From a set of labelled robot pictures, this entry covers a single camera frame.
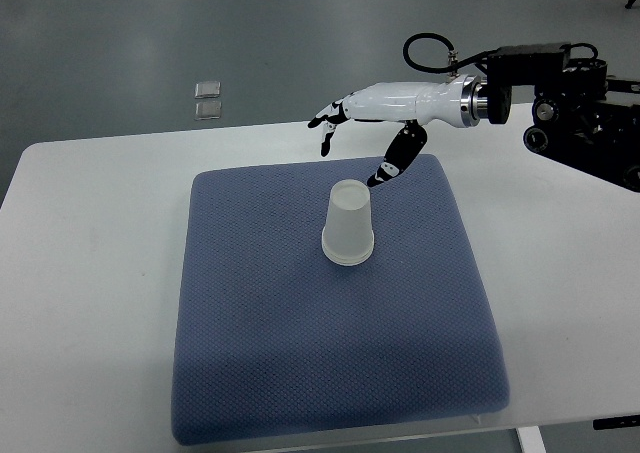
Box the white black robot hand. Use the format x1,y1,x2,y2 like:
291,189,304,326
308,75,488,188

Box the white paper cup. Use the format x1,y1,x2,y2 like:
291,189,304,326
321,179,375,267

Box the upper floor socket plate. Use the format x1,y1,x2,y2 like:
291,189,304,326
194,80,221,99

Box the white table leg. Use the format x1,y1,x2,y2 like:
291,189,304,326
516,426,547,453

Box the black table control panel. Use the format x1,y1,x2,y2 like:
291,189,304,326
592,414,640,431

